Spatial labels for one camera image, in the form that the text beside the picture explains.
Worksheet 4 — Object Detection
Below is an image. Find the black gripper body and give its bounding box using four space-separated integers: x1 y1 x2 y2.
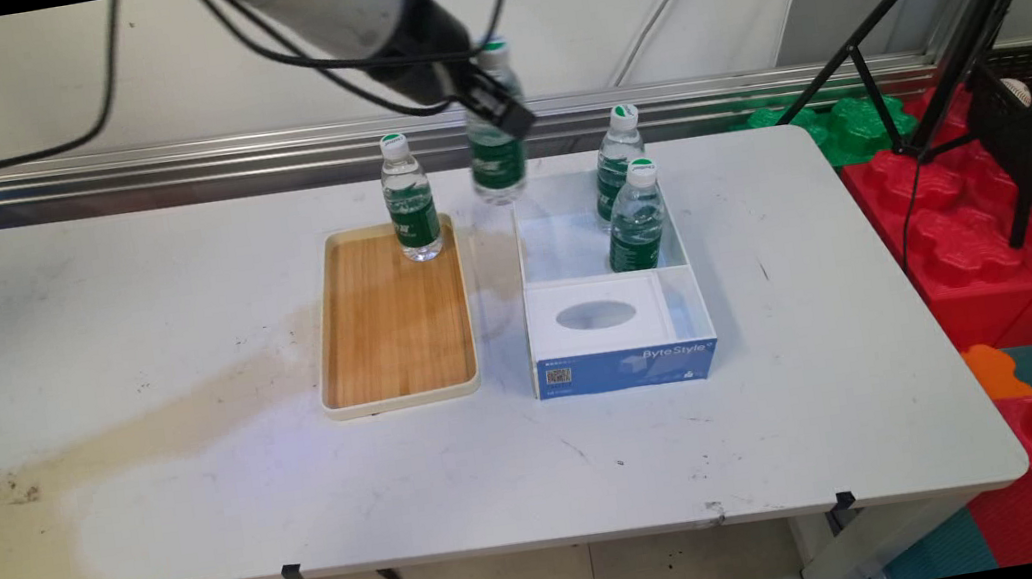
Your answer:
356 0 492 116

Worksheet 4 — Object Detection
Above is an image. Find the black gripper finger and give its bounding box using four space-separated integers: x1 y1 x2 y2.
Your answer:
455 58 542 147

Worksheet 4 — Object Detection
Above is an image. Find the green label water bottle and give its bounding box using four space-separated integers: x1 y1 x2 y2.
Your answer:
596 155 674 276
452 35 539 208
374 127 448 267
583 101 659 236

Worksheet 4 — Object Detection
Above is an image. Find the white insert with oval hole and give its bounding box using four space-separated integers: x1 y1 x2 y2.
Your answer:
524 269 672 365

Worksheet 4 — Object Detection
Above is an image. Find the bamboo tray with cream rim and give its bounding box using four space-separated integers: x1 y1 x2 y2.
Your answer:
298 214 486 424

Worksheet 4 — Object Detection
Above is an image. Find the blue and white cardboard box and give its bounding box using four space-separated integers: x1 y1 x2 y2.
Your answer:
506 153 725 404

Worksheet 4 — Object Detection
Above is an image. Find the green foam block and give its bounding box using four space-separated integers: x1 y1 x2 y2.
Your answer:
725 75 923 183

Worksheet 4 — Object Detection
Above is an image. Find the large red foam block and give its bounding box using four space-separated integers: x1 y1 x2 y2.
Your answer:
830 71 1032 370

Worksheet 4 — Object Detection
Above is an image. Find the white round ball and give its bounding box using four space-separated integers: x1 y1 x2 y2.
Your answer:
998 74 1032 112

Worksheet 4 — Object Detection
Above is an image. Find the orange foam piece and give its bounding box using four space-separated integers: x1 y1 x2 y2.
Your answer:
959 337 1032 408

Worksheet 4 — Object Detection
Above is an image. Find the grey table leg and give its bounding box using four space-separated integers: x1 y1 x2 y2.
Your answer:
791 489 987 579

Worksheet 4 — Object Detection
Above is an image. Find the silver metal wall rail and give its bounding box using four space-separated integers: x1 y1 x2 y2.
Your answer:
0 18 1032 220

